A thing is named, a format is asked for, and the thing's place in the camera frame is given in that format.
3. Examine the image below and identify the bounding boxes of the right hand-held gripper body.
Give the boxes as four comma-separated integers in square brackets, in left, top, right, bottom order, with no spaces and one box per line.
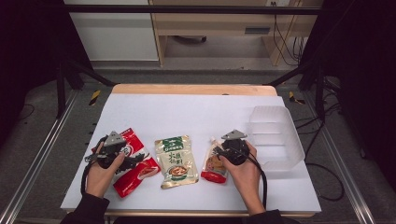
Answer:
[216,129,250,166]

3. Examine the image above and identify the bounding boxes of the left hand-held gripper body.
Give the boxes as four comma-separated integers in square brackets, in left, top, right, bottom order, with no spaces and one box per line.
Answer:
[94,130,128,170]

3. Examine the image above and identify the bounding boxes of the person's right hand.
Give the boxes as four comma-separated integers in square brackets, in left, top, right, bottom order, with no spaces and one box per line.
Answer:
[219,140,263,203]

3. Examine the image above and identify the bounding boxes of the person's left hand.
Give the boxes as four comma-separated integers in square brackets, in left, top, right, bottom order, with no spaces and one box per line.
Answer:
[85,142,126,199]

